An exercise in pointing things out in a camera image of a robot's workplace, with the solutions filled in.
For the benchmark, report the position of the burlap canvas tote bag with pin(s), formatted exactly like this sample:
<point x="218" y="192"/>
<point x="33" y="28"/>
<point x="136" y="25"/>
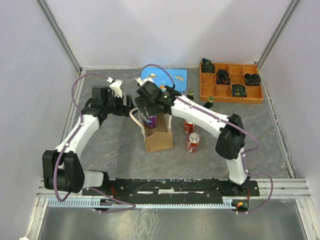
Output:
<point x="155" y="139"/>

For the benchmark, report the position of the green glass bottle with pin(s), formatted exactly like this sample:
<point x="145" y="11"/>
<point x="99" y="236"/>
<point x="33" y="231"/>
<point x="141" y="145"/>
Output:
<point x="210" y="104"/>
<point x="190" y="95"/>

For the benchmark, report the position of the dark rolled item bottom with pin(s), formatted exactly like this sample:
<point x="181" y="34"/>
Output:
<point x="239" y="91"/>

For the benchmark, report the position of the aluminium frame rail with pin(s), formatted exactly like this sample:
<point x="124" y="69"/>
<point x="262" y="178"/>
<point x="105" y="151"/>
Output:
<point x="291" y="188"/>

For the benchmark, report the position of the red cola can front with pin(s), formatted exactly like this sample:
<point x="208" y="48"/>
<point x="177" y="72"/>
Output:
<point x="193" y="142"/>

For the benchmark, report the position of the green glass bottle left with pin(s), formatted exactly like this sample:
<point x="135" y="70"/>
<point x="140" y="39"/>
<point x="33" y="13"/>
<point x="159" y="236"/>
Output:
<point x="190" y="95"/>

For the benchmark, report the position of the red cola can rear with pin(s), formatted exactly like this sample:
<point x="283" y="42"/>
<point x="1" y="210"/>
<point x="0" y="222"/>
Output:
<point x="188" y="127"/>

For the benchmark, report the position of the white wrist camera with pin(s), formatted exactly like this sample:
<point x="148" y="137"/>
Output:
<point x="141" y="81"/>
<point x="116" y="86"/>

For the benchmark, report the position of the dark rolled item top-left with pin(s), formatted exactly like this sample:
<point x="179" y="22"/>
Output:
<point x="207" y="66"/>

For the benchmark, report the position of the dark rolled item right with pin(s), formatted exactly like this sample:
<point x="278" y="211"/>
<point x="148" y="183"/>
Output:
<point x="252" y="79"/>

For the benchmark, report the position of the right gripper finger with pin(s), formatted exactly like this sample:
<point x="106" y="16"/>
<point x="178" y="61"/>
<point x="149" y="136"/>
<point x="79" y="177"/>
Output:
<point x="153" y="110"/>
<point x="141" y="107"/>

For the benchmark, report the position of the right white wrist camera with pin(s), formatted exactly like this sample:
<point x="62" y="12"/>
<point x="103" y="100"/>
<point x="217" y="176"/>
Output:
<point x="141" y="81"/>

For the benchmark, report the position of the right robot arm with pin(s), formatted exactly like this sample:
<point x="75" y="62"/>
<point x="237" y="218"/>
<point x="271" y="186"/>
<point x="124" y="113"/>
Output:
<point x="228" y="130"/>

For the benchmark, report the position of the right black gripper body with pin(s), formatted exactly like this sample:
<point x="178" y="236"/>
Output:
<point x="147" y="104"/>

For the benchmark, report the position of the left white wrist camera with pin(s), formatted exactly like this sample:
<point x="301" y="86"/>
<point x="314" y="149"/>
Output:
<point x="116" y="86"/>

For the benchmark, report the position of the purple soda can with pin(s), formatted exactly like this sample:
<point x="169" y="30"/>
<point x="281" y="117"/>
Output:
<point x="150" y="122"/>

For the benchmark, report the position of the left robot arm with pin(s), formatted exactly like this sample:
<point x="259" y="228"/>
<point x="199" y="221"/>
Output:
<point x="62" y="170"/>

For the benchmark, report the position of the green glass bottle right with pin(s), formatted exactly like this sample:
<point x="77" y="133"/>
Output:
<point x="210" y="104"/>

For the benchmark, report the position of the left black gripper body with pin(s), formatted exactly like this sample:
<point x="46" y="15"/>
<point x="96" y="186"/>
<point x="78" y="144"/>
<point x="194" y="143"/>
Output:
<point x="117" y="104"/>

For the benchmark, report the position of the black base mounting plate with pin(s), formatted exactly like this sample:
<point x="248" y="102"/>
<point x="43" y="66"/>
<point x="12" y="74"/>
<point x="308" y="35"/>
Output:
<point x="198" y="194"/>

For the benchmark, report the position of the dark rolled item middle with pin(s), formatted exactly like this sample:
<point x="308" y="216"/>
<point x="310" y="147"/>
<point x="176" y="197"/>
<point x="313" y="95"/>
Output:
<point x="222" y="77"/>

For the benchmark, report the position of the orange compartment tray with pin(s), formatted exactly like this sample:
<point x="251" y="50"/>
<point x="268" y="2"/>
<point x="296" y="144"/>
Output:
<point x="222" y="92"/>

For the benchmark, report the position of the blue patterned folded cloth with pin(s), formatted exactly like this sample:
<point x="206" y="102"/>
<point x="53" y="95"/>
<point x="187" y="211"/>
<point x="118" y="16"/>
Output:
<point x="161" y="79"/>

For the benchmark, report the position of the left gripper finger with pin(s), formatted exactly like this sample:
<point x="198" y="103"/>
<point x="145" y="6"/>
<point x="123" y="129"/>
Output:
<point x="126" y="111"/>
<point x="129" y="102"/>

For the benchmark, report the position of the red cola can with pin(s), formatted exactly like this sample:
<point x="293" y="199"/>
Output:
<point x="193" y="142"/>
<point x="188" y="127"/>

